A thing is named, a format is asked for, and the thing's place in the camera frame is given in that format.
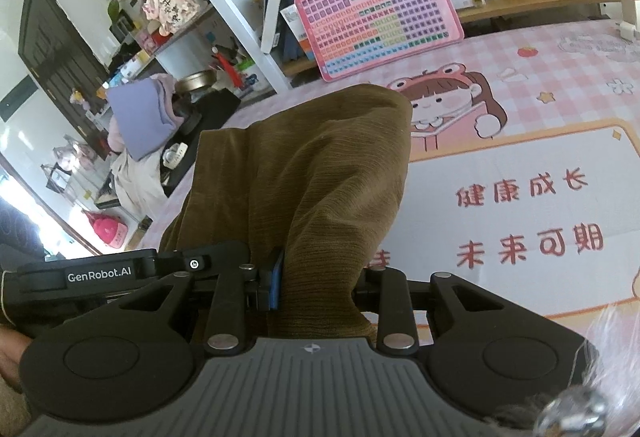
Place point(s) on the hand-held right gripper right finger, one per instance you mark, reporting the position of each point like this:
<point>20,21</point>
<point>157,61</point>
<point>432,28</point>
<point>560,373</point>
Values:
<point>372,282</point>

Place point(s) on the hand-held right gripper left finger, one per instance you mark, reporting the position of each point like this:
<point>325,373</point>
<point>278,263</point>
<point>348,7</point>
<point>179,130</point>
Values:
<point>274,279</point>

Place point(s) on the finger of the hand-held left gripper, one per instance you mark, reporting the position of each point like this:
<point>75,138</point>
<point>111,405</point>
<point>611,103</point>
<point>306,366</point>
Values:
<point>220,254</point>

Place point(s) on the brown velvet pants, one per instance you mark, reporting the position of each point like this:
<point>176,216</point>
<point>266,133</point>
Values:
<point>310,187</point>

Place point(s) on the person's right forearm fluffy sleeve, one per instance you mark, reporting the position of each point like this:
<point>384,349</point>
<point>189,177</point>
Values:
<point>610,357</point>

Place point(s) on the folded purple clothes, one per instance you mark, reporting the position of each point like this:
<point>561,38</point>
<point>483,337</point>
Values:
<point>140,117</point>

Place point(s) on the person's left hand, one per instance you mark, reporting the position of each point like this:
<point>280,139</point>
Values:
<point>12,352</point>

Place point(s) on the pink round bag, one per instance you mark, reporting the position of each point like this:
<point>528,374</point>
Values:
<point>107,232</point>

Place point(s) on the white jacket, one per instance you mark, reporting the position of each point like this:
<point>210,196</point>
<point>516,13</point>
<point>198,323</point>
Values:
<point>137,187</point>

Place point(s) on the white wrist watch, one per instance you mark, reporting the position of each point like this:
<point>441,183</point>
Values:
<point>175,154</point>

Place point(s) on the dark round base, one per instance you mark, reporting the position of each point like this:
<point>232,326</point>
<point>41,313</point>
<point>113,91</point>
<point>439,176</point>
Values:
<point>186,114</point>

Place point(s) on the black box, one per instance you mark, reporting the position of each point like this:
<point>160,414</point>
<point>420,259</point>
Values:
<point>217,109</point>

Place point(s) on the brass bowl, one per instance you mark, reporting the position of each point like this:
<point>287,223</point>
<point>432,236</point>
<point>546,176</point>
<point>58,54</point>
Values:
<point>196,81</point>

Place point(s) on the white pen tub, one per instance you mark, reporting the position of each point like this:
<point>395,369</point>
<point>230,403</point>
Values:
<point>248,77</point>

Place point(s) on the red tassel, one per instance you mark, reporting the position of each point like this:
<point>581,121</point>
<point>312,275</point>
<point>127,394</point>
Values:
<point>225,63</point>

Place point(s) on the bundle of pens and brushes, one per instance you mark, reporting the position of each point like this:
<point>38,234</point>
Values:
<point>232,47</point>

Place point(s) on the orange and white box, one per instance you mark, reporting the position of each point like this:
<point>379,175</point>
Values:
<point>295,34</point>

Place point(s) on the dark wooden door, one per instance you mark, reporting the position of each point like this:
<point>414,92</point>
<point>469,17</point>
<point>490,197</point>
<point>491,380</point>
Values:
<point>60,47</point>

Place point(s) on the pink pig plush figure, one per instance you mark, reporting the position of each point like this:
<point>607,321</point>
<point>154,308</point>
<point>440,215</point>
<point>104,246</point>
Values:
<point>170,2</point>

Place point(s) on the pink toy keyboard tablet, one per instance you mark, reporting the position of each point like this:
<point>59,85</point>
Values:
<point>380,17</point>

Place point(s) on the white charger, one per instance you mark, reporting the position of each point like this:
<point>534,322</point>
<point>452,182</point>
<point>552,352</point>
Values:
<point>628,31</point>

